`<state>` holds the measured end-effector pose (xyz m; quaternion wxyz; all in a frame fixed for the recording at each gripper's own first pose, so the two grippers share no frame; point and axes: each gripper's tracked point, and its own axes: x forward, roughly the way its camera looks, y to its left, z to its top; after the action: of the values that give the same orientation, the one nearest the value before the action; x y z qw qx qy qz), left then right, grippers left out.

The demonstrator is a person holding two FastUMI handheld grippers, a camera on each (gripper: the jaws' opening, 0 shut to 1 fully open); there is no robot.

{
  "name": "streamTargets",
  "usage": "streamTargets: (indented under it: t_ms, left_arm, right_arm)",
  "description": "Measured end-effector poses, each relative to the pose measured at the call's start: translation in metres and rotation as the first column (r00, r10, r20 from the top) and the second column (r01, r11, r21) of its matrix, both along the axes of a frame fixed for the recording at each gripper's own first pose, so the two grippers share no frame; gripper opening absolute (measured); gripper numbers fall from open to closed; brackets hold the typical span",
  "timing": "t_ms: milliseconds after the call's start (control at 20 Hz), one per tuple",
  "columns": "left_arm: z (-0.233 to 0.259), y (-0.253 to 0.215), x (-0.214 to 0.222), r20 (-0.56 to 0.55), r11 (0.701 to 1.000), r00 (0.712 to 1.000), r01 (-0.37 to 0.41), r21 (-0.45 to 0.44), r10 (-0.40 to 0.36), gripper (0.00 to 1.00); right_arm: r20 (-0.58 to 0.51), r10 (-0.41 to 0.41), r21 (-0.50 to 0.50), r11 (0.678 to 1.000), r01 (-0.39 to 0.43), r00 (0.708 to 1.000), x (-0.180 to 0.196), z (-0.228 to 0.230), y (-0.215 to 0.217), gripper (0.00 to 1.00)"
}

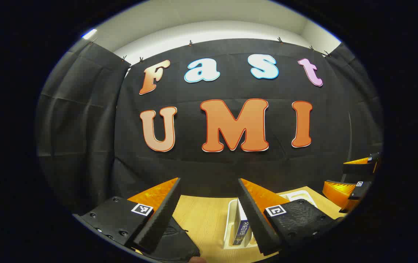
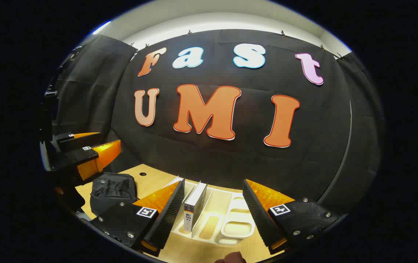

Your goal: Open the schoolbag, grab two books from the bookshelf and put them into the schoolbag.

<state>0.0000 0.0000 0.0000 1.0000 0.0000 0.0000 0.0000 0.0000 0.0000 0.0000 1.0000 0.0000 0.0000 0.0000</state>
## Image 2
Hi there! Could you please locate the black backdrop cloth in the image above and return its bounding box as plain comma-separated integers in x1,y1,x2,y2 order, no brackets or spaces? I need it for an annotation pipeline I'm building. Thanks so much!
53,29,383,205

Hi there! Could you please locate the grey portrait cover book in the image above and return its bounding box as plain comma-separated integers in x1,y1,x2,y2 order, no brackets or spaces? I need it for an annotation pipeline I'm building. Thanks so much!
183,182,208,233

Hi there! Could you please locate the white bookshelf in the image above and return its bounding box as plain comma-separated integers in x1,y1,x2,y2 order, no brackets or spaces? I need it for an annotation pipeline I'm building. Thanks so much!
165,176,256,245

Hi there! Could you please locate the black schoolbag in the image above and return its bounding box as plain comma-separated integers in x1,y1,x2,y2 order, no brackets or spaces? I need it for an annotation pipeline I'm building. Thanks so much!
90,173,139,217

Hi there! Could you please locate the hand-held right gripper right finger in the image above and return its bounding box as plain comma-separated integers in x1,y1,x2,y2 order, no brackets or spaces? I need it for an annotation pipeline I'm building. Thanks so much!
243,179,343,255

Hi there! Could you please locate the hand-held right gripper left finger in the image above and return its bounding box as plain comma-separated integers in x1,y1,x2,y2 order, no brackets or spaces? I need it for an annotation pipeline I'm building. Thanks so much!
90,178,186,256

